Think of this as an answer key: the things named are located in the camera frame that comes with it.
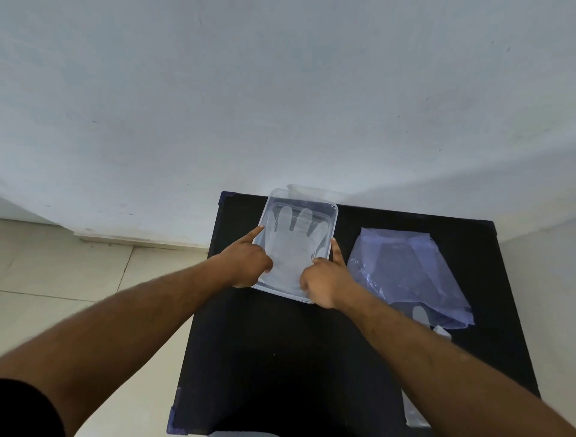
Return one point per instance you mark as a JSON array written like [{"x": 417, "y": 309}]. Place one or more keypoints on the person's right thumb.
[{"x": 319, "y": 262}]

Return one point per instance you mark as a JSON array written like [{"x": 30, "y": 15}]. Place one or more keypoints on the small clear plastic glove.
[{"x": 424, "y": 316}]

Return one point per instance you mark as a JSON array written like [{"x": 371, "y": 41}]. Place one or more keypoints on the person's left thumb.
[{"x": 267, "y": 264}]

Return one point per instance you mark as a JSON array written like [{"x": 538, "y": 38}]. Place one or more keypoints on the translucent bluish plastic bag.
[{"x": 405, "y": 270}]

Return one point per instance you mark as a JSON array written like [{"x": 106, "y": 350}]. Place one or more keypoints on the clear plastic tray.
[{"x": 282, "y": 201}]

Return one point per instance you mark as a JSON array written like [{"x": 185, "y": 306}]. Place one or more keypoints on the blue table corner guard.
[
  {"x": 227, "y": 196},
  {"x": 173, "y": 416}
]

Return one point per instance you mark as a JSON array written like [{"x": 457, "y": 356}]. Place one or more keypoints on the person's left hand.
[{"x": 243, "y": 263}]

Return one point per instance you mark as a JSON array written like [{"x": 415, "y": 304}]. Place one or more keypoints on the black shirt sleeve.
[{"x": 27, "y": 412}]

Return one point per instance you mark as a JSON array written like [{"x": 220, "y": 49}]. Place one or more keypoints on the person's right hand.
[{"x": 330, "y": 286}]

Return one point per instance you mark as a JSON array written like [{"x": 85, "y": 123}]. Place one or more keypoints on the clear plastic lid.
[{"x": 315, "y": 192}]

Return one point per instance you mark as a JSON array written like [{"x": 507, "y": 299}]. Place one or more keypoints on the white plastic sheet piece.
[{"x": 413, "y": 412}]

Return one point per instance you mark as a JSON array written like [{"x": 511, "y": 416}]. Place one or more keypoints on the person's right forearm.
[{"x": 441, "y": 373}]

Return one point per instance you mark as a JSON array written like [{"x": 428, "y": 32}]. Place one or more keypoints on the person's left forearm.
[{"x": 121, "y": 317}]

